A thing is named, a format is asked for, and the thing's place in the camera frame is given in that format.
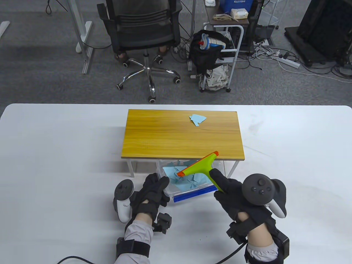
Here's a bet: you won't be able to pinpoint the person's right hand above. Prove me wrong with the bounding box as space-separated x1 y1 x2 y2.
208 168 275 229

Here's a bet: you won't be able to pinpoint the beige gloves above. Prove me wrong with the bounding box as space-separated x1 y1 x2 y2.
213 14 238 22

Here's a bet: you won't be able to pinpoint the black sensor box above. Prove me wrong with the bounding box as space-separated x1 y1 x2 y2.
271 230 290 264

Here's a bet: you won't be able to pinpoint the small wooden table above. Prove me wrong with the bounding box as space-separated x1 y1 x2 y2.
121 109 245 179

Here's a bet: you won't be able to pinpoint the beige tote bag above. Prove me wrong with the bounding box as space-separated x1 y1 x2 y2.
205 65 229 90

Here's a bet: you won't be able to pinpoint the person's right forearm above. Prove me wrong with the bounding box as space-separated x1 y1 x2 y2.
236 212 279 264

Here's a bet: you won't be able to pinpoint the blue and white bottle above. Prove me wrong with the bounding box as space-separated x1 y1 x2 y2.
199 34 226 50

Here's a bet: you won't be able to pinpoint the black and white controller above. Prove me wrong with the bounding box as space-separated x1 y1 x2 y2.
113 179 135 224
242 173 288 219

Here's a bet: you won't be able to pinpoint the white power strip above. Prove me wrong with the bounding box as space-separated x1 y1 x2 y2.
271 54 301 69

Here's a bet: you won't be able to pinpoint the pile of blue paper scraps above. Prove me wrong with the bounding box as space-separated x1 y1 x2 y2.
162 114 213 194

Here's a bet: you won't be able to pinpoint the white desk leg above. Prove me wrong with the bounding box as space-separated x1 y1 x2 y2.
187 0 196 72

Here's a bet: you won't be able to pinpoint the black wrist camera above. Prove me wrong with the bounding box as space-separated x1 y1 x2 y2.
153 213 172 234
226 221 248 244

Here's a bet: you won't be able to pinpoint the green and orange scraper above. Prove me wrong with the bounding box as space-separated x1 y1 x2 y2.
177 151 229 193

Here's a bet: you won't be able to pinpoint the white metal cart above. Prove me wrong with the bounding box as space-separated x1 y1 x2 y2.
199 0 251 92

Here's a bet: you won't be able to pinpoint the clear plastic storage box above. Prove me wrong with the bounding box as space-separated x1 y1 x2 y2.
156 159 224 204

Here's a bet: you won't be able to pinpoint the black backpack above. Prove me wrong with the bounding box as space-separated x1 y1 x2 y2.
191 30 231 76

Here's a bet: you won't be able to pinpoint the black cable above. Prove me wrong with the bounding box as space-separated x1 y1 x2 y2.
56 256 116 264
214 239 248 264

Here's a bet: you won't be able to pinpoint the white desk frame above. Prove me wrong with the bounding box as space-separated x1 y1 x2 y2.
65 0 94 75

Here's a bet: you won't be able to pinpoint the black office chair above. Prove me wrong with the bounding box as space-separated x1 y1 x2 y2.
97 0 183 103

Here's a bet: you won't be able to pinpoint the black equipment stand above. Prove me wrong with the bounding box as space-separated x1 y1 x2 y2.
285 0 352 68

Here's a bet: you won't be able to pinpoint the person's left forearm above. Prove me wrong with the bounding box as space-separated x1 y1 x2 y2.
114 213 154 264

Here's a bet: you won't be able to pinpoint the bundle of floor cables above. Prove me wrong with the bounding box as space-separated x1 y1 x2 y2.
246 38 352 83

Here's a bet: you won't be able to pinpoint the black floor box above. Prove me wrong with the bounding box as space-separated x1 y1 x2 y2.
253 25 275 46

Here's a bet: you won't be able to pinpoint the person's left hand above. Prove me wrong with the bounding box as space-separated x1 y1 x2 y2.
129 173 171 220

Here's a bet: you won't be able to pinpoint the blue recycling bin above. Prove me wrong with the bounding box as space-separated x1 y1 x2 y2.
219 0 255 14

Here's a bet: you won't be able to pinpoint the white tissue box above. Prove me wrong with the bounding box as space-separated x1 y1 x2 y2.
230 8 248 20

